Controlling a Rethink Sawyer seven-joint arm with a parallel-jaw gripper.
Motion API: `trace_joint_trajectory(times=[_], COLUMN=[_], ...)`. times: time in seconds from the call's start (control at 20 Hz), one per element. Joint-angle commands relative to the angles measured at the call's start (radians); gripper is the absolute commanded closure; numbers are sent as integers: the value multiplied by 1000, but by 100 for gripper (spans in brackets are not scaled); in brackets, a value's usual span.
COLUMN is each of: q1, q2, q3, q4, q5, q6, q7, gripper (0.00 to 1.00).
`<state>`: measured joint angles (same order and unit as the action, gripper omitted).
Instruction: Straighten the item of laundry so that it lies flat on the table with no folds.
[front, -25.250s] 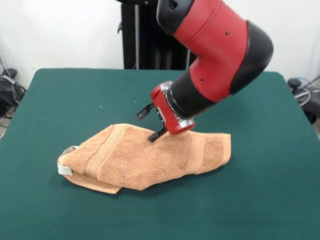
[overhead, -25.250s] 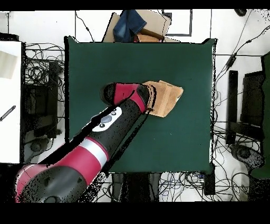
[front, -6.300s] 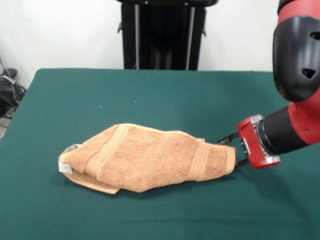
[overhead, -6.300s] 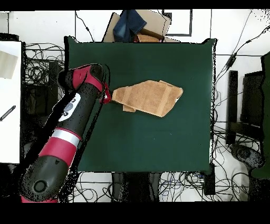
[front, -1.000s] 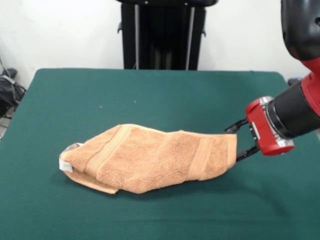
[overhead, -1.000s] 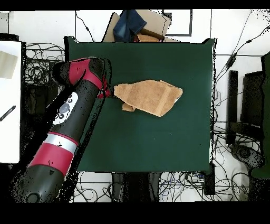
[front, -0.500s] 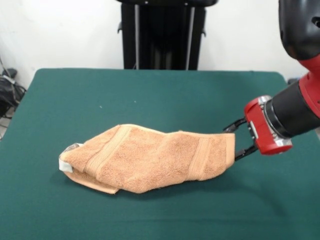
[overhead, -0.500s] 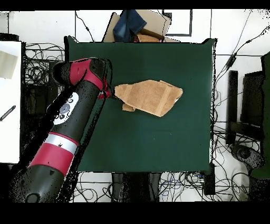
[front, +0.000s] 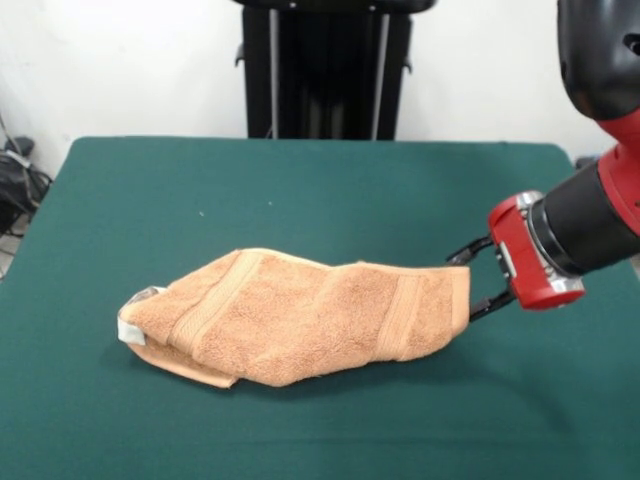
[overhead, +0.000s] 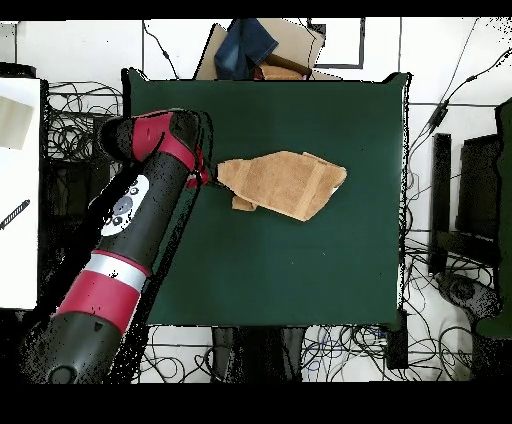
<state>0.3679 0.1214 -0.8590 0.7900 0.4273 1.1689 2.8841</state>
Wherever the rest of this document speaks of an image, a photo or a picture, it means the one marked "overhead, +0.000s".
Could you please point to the tan terry towel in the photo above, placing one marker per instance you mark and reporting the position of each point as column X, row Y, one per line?
column 280, row 182

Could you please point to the black rectangular box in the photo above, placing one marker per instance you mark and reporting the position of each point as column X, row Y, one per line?
column 396, row 344

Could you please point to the brown cardboard box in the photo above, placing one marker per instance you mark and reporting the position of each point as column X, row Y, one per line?
column 296, row 36

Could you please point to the black metal frame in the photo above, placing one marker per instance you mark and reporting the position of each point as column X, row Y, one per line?
column 440, row 180

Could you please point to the black equipment rack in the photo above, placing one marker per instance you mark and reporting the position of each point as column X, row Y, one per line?
column 64, row 192

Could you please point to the blue jeans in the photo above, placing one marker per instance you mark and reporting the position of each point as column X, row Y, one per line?
column 240, row 48

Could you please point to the dark green table cloth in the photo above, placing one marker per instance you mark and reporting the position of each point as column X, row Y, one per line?
column 280, row 260

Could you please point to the beige paper sheet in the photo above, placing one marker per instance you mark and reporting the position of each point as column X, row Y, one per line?
column 14, row 124

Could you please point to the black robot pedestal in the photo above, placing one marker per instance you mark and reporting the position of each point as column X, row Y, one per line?
column 260, row 356

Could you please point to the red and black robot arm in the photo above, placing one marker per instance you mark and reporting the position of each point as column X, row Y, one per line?
column 132, row 224

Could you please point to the white desk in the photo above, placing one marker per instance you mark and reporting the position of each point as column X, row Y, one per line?
column 20, row 260

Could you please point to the black striped pen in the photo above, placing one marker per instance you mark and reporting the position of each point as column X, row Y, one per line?
column 16, row 212

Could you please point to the dark brown garment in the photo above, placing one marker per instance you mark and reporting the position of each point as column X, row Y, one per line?
column 288, row 63

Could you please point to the dark green fabric furniture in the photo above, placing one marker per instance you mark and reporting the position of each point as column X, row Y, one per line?
column 504, row 200

